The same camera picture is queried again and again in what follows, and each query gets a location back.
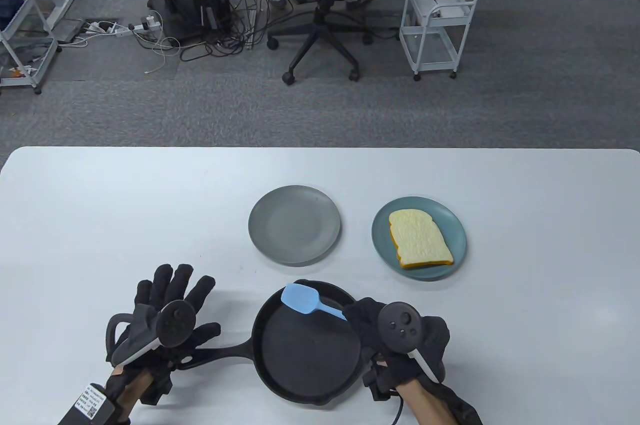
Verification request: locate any dark grey tracking controller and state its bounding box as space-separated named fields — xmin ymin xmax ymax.
xmin=105 ymin=300 xmax=197 ymax=367
xmin=377 ymin=301 xmax=447 ymax=385

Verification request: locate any black cast iron skillet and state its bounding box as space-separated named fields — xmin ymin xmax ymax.
xmin=175 ymin=279 xmax=373 ymax=407

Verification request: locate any dark blue bag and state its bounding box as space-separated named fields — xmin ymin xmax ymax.
xmin=0 ymin=0 xmax=25 ymax=32

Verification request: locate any person's right hand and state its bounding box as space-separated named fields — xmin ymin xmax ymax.
xmin=342 ymin=297 xmax=451 ymax=402

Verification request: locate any white device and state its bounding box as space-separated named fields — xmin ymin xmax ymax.
xmin=417 ymin=0 xmax=476 ymax=19

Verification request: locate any person's left forearm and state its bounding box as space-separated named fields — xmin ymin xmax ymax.
xmin=112 ymin=365 xmax=153 ymax=416

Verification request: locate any black labelled wrist module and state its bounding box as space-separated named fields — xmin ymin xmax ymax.
xmin=57 ymin=382 xmax=131 ymax=425

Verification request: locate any person's right forearm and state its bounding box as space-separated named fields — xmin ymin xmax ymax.
xmin=397 ymin=377 xmax=466 ymax=425

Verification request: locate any teal plate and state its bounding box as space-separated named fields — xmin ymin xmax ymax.
xmin=371 ymin=196 xmax=468 ymax=281

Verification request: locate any black wrist strap module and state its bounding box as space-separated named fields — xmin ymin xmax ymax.
xmin=442 ymin=385 xmax=483 ymax=425

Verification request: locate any white cable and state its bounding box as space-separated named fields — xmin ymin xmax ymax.
xmin=144 ymin=35 xmax=182 ymax=76

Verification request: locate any toast slice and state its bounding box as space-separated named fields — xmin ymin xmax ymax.
xmin=389 ymin=210 xmax=455 ymax=271

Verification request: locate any white rolling cart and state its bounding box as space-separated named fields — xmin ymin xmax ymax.
xmin=399 ymin=0 xmax=487 ymax=82

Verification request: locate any tangle of black cables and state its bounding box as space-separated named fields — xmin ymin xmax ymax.
xmin=177 ymin=0 xmax=281 ymax=63

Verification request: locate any light blue dessert shovel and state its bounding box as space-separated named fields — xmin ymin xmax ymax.
xmin=280 ymin=283 xmax=348 ymax=322

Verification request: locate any grey plate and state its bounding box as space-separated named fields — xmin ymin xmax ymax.
xmin=248 ymin=185 xmax=342 ymax=267

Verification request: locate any person's left hand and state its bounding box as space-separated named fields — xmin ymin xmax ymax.
xmin=106 ymin=264 xmax=222 ymax=406

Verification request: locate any black floor outlet box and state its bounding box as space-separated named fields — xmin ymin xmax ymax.
xmin=60 ymin=19 xmax=123 ymax=43

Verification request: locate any white metal rack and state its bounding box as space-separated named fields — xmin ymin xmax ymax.
xmin=0 ymin=0 xmax=64 ymax=96

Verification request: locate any white power strip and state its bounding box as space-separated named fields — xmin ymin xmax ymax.
xmin=114 ymin=15 xmax=164 ymax=38

